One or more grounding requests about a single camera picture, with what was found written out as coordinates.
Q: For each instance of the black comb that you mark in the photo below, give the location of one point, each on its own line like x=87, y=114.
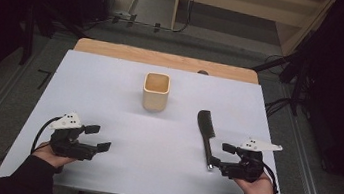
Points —
x=206, y=123

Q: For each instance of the wooden table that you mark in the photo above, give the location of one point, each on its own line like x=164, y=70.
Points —
x=132, y=52

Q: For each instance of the black floor bracket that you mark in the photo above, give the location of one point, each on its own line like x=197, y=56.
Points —
x=157, y=27
x=132, y=17

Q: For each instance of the person's left hand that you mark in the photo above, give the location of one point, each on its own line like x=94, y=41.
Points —
x=51, y=159

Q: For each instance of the black stand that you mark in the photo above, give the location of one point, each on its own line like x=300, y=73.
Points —
x=26, y=44
x=271, y=64

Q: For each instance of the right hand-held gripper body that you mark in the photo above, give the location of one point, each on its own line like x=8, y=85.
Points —
x=246, y=170

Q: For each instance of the white board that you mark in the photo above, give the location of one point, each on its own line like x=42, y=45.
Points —
x=151, y=161

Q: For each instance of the person's right hand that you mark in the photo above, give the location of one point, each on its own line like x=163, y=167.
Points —
x=257, y=189

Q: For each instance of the beige square cup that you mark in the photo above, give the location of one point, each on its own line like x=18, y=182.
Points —
x=154, y=101

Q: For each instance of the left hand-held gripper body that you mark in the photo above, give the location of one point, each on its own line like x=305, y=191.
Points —
x=67, y=145

